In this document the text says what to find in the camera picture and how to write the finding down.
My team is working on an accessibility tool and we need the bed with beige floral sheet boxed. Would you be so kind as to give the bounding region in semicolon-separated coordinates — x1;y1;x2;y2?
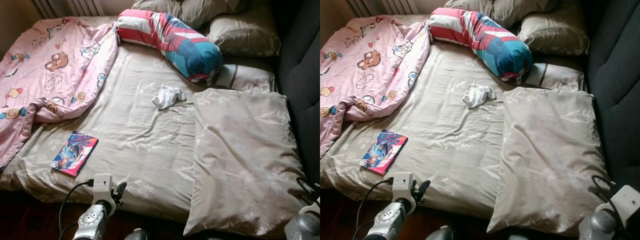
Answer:
0;15;301;223
320;14;596;221

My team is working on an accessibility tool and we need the red white blue bolster pillow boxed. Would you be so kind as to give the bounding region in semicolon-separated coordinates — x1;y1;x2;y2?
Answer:
428;7;534;83
116;9;224;84

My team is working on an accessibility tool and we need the dark grey upholstered sofa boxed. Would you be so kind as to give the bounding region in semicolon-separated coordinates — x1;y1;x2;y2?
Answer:
272;0;321;188
582;0;640;176

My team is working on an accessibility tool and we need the white ribbed radiator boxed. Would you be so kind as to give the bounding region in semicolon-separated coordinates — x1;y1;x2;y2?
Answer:
346;0;420;16
32;0;106;18

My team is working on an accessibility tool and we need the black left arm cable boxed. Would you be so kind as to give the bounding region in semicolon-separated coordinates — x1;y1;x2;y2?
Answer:
58;178;96;240
353;177;396;240

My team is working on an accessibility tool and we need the large beige floral pillow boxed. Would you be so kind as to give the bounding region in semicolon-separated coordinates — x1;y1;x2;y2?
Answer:
183;88;307;238
486;86;613;237

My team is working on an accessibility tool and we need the pink cartoon print quilt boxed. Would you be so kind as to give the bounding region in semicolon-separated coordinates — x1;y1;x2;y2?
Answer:
0;16;120;171
320;15;432;158

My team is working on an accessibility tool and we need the colourful comic book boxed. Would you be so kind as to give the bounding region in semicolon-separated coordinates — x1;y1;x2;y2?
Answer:
50;131;99;177
358;129;408;176

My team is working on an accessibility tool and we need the crumpled white sock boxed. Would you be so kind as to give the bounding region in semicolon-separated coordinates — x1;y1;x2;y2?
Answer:
152;85;187;110
462;84;497;109

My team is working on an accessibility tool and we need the beige pillow with dark band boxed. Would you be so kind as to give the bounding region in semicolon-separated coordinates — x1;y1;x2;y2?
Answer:
525;62;586;92
216;63;277;93

